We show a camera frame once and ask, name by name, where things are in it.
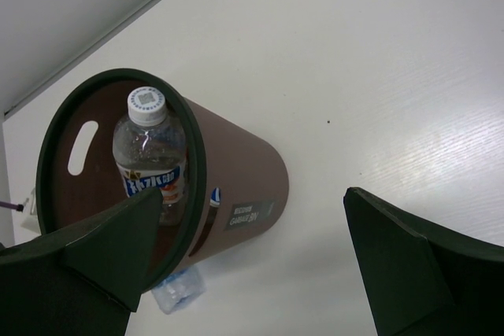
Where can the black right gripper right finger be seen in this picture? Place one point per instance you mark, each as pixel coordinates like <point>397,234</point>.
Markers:
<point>422,278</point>

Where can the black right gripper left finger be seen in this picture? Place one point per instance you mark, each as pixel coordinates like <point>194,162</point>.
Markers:
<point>84,279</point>

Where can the blue label water bottle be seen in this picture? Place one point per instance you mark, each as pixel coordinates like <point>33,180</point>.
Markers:
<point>180,289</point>

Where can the orange label clear bottle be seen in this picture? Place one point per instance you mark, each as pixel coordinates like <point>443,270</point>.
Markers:
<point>150,149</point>

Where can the brown plastic waste bin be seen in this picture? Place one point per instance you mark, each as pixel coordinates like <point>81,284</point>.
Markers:
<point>237,183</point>

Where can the metal table edge rail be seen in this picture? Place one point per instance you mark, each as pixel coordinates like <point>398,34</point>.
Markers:
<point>42,39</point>

